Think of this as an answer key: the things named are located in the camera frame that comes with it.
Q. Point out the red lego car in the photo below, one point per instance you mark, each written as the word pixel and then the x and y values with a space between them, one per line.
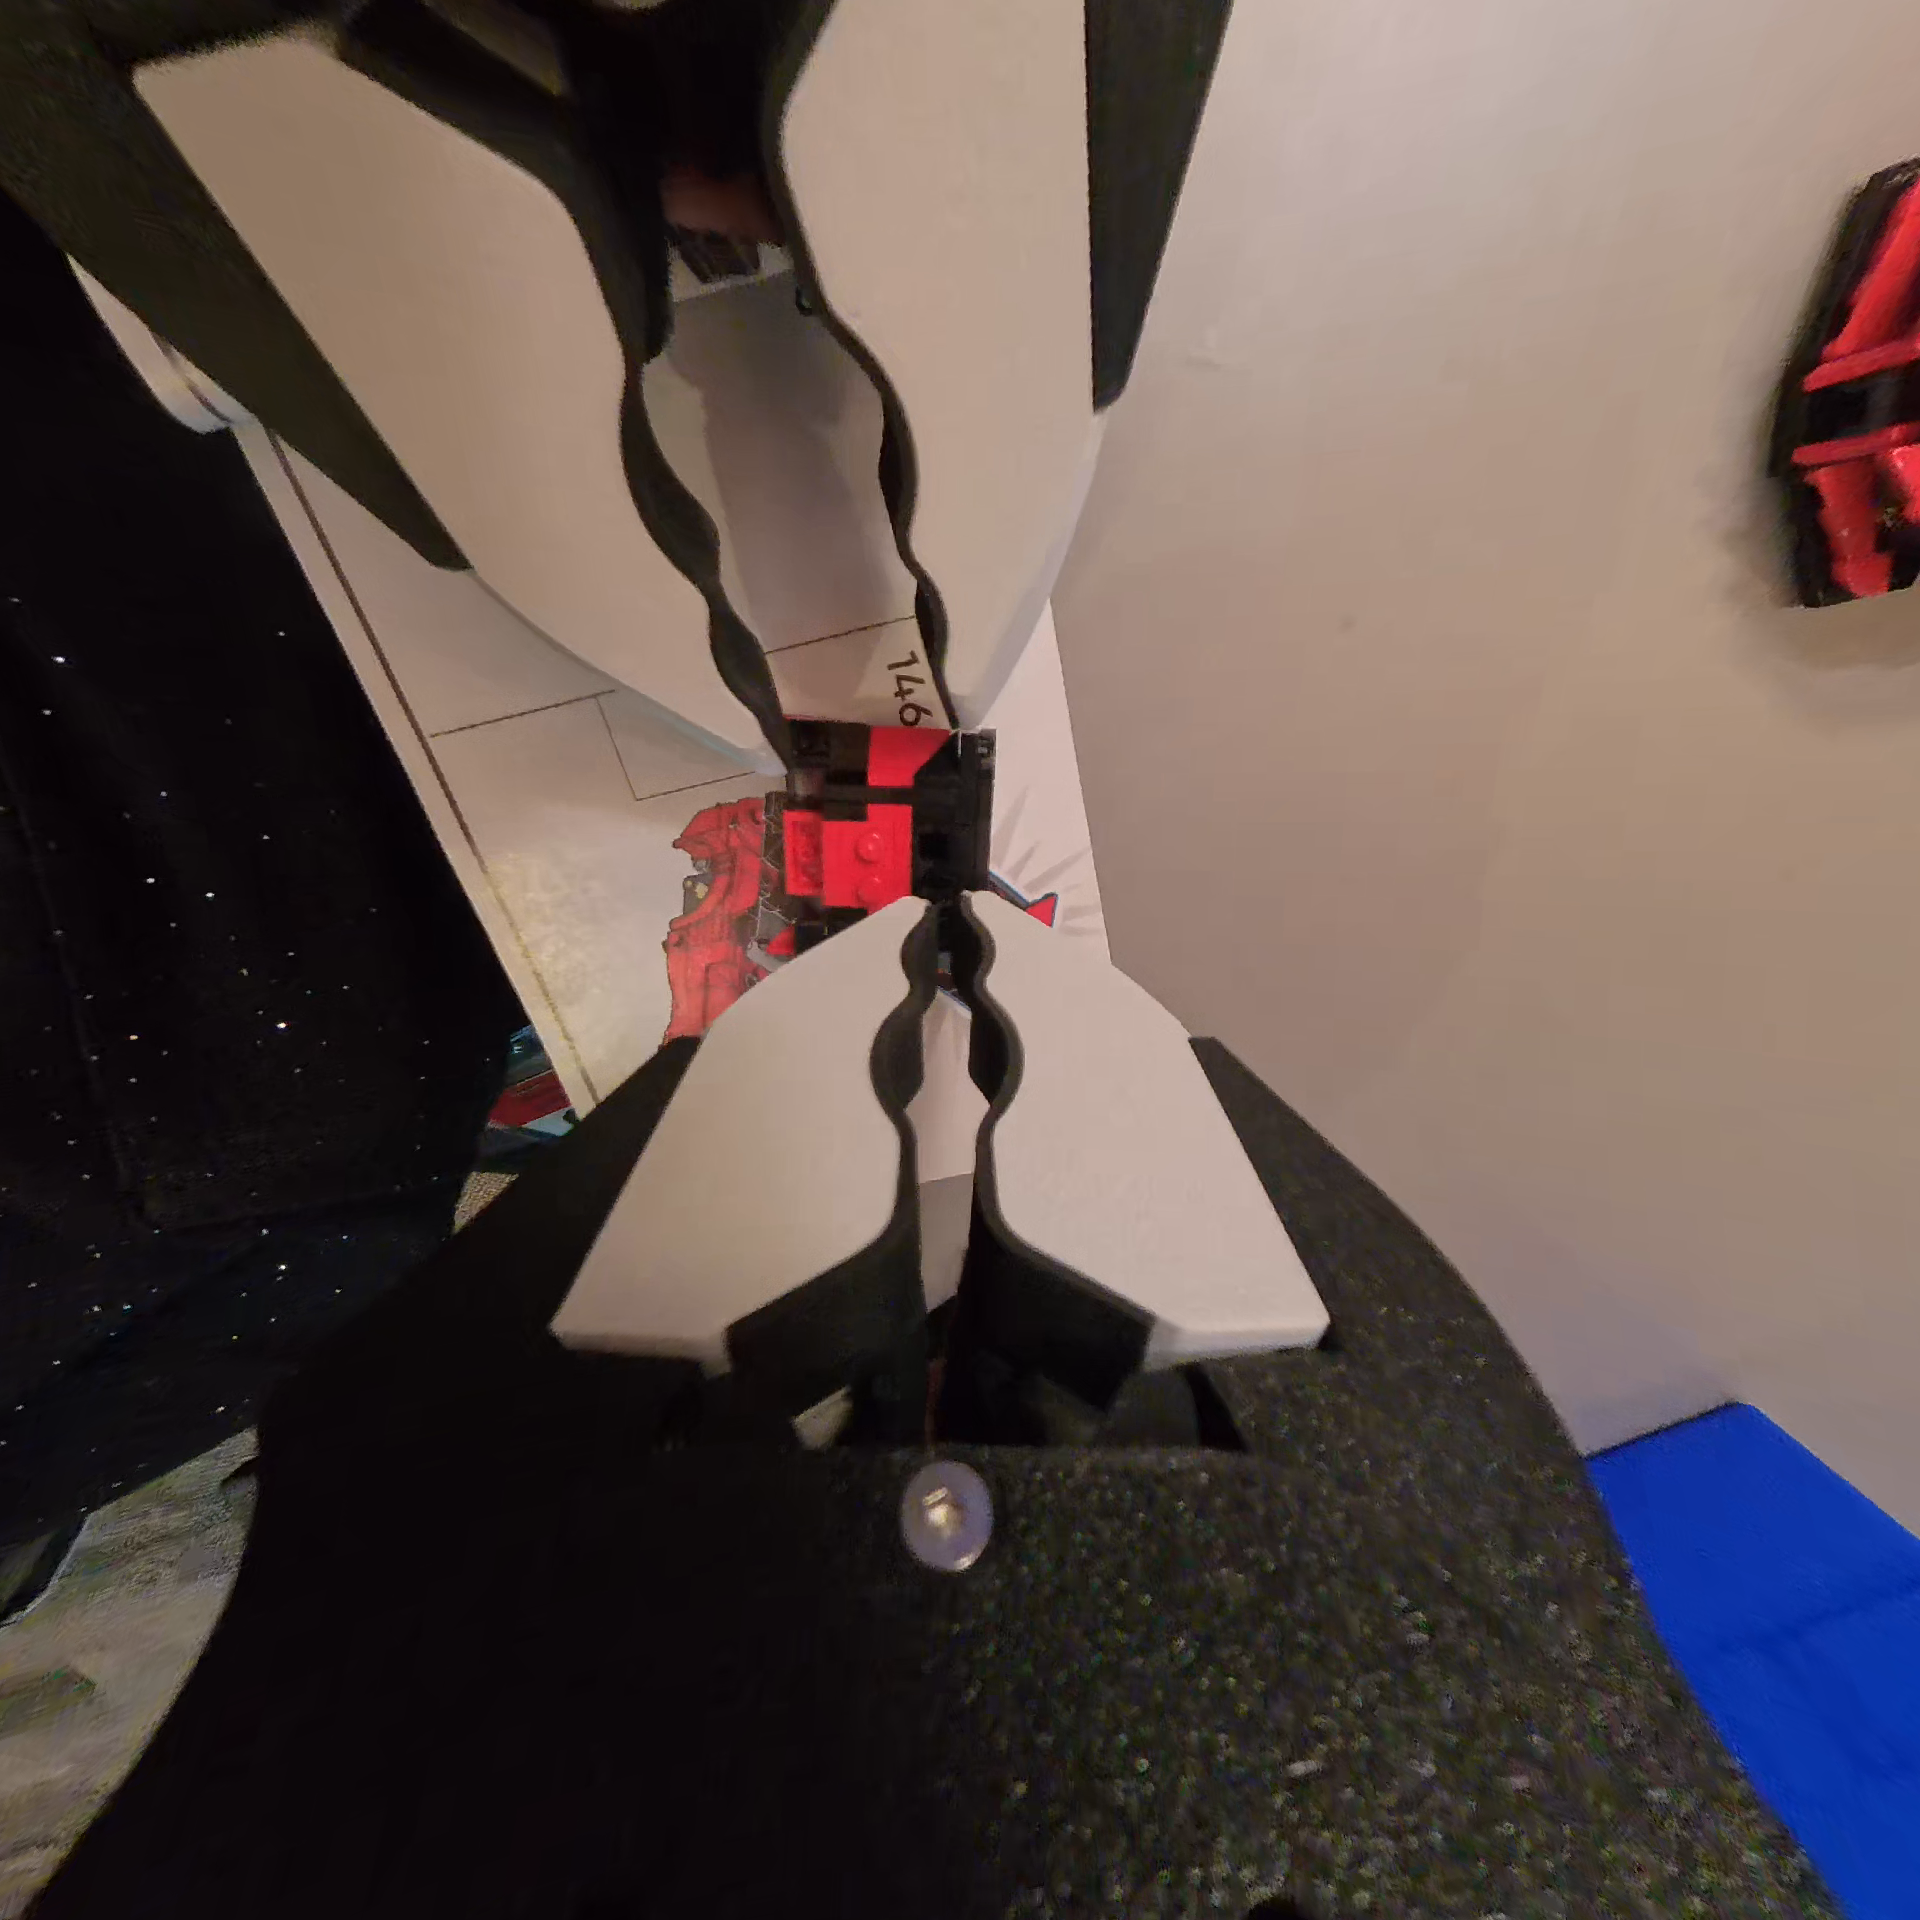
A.
pixel 1862 422

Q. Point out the blue plastic bin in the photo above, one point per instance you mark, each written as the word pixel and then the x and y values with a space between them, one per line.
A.
pixel 1787 1622

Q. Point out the red black lego module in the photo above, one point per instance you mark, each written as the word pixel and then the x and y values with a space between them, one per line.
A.
pixel 856 855

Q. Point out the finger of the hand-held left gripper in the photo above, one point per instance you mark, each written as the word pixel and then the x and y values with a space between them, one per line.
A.
pixel 975 299
pixel 422 330

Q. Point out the red blue printed object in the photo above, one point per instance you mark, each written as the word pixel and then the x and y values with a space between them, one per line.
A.
pixel 528 1088

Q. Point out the person's left hand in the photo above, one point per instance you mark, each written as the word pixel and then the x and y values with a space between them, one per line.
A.
pixel 714 201

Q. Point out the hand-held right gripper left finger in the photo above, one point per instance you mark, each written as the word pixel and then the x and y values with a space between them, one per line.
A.
pixel 751 1184

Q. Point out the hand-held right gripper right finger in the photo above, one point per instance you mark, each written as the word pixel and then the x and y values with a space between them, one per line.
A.
pixel 1156 1184

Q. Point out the lego instruction booklet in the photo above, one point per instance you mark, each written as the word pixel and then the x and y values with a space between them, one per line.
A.
pixel 524 780

